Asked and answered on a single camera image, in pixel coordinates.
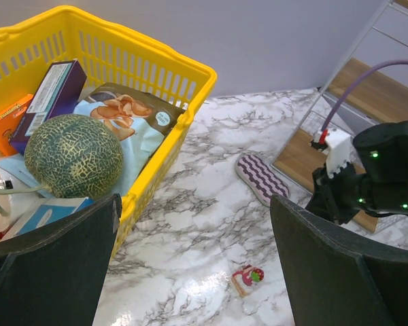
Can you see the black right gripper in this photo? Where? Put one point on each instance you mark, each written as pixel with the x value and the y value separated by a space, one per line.
pixel 327 199

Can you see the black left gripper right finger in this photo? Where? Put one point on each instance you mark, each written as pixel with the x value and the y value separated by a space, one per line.
pixel 334 276

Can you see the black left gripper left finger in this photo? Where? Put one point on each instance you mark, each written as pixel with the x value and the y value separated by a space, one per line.
pixel 54 275

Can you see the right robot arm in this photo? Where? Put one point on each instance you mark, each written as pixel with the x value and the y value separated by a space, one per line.
pixel 368 172

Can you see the blue box in basket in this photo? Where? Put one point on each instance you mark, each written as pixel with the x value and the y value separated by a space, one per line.
pixel 45 211

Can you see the purple wavy striped sponge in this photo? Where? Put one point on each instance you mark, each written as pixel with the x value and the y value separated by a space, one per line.
pixel 259 177

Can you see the strawberry cake toy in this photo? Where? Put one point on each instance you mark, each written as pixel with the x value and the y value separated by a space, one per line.
pixel 247 279

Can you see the white bag in basket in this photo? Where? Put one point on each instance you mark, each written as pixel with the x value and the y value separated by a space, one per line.
pixel 14 175

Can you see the green netted melon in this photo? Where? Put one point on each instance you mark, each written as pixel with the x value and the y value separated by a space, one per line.
pixel 74 156

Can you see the orange candy box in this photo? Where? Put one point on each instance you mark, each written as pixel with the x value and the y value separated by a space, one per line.
pixel 9 120

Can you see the chips bag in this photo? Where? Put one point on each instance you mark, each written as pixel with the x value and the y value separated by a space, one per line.
pixel 140 120

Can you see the purple box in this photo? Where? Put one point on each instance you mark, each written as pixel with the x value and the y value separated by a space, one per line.
pixel 57 94

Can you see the yellow plastic basket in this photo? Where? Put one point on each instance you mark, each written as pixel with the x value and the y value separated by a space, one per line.
pixel 108 52

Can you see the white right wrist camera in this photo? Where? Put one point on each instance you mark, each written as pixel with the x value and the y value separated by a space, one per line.
pixel 336 144

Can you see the white wire wooden shelf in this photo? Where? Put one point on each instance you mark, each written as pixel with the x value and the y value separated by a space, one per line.
pixel 379 97

